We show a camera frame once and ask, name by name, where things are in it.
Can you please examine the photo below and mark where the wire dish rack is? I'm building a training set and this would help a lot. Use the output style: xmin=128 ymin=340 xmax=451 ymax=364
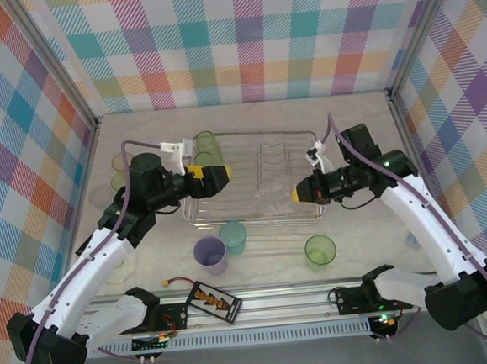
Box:
xmin=175 ymin=123 xmax=329 ymax=235

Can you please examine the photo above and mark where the teal plastic cup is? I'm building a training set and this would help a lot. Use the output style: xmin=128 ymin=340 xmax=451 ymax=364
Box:
xmin=217 ymin=219 xmax=249 ymax=256

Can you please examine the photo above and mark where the purple plastic cup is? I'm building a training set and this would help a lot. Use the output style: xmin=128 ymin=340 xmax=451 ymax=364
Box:
xmin=192 ymin=235 xmax=229 ymax=277

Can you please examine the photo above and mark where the amber plastic cup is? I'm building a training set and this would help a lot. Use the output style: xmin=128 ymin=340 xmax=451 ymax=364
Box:
xmin=109 ymin=152 xmax=136 ymax=177

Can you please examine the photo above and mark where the frosted clear plastic cup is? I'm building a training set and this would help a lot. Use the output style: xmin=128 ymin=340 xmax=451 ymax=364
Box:
xmin=87 ymin=182 xmax=118 ymax=210

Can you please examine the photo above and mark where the white round disc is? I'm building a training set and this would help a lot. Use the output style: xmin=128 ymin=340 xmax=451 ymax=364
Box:
xmin=104 ymin=256 xmax=140 ymax=286

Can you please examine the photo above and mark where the black power distribution board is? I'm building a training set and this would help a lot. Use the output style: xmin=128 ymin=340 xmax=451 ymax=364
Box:
xmin=183 ymin=277 xmax=244 ymax=325

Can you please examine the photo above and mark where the small electronics board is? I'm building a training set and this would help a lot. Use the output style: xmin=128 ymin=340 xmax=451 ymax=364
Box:
xmin=130 ymin=331 xmax=176 ymax=353
xmin=375 ymin=312 xmax=399 ymax=330

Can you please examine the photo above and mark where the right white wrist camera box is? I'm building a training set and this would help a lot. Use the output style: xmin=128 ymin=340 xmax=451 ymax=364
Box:
xmin=303 ymin=138 xmax=336 ymax=177

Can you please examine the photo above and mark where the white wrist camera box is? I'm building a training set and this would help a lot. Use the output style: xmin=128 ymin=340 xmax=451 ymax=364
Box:
xmin=158 ymin=138 xmax=196 ymax=176
xmin=303 ymin=138 xmax=336 ymax=177

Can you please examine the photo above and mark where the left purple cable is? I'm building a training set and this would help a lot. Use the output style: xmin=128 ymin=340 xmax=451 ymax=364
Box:
xmin=0 ymin=136 xmax=181 ymax=364

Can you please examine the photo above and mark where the purple cable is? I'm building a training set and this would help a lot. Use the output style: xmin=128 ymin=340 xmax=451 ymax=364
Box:
xmin=322 ymin=102 xmax=487 ymax=356
xmin=0 ymin=136 xmax=181 ymax=364

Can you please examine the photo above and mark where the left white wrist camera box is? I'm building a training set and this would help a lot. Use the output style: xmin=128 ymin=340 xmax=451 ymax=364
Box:
xmin=158 ymin=138 xmax=196 ymax=176

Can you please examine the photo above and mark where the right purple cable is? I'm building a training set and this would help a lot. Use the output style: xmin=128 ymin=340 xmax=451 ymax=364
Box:
xmin=322 ymin=102 xmax=487 ymax=356

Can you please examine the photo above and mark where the black cable loop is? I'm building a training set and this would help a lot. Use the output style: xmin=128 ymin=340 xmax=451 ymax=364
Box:
xmin=326 ymin=281 xmax=366 ymax=308

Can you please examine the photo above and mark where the red cable with yellow plug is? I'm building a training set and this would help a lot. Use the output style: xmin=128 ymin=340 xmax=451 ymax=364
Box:
xmin=161 ymin=275 xmax=199 ymax=290

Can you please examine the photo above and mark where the aluminium mounting rail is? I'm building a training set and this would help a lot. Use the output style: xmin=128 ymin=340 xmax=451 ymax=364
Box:
xmin=27 ymin=270 xmax=487 ymax=346

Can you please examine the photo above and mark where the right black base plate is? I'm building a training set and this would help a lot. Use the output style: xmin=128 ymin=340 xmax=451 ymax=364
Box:
xmin=335 ymin=282 xmax=415 ymax=317

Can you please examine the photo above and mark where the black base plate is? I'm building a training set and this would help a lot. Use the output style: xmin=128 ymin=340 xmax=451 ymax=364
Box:
xmin=111 ymin=302 xmax=189 ymax=337
xmin=335 ymin=282 xmax=415 ymax=317

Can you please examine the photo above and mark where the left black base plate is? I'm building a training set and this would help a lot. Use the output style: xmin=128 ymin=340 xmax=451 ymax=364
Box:
xmin=111 ymin=302 xmax=189 ymax=337

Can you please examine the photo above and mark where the aluminium frame post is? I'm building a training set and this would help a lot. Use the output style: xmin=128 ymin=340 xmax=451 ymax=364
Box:
xmin=1 ymin=0 xmax=100 ymax=135
xmin=378 ymin=0 xmax=476 ymax=100

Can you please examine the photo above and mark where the white slotted cable duct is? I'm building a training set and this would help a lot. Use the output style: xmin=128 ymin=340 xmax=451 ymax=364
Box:
xmin=52 ymin=321 xmax=373 ymax=362

